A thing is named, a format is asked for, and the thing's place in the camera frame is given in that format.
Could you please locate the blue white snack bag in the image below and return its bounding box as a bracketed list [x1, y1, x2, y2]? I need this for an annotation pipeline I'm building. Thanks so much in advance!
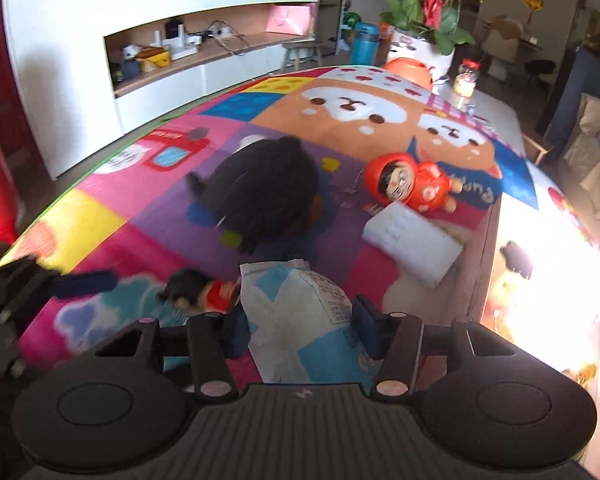
[240, 259, 380, 390]

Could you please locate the black plush toy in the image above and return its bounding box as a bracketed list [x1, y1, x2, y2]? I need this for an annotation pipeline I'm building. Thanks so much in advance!
[185, 136, 320, 254]

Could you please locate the red hooded doll figure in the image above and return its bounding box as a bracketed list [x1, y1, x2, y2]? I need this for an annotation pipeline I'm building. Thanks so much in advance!
[362, 153, 463, 214]

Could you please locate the small black red doll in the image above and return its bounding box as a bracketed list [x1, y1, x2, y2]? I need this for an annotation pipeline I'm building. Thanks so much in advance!
[157, 268, 240, 314]

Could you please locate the yellow power strip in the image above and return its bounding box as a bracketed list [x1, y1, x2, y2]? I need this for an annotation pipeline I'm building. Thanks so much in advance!
[362, 203, 464, 287]

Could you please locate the colourful cartoon play mat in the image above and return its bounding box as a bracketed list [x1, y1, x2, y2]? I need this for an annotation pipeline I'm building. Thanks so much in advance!
[0, 64, 600, 480]

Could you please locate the pink cardboard box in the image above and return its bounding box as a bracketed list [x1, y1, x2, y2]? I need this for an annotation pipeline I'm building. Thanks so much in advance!
[474, 184, 600, 479]

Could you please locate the red lidded snack jar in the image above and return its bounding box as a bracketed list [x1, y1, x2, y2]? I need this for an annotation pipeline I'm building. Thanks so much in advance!
[453, 58, 480, 99]

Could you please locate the orange round toy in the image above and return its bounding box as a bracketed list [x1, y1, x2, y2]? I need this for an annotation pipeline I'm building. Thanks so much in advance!
[384, 58, 434, 91]

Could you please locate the blue water bottle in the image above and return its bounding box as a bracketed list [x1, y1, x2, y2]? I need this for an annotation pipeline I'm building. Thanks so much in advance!
[350, 22, 380, 65]

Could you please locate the white tv cabinet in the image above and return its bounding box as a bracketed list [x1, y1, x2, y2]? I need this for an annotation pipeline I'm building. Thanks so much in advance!
[2, 0, 318, 177]

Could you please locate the purple orchid flower pot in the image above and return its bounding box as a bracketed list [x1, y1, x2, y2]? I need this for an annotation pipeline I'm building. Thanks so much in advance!
[380, 0, 482, 81]

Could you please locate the pink gift bag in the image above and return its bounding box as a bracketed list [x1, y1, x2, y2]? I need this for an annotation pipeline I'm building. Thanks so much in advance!
[265, 3, 315, 37]

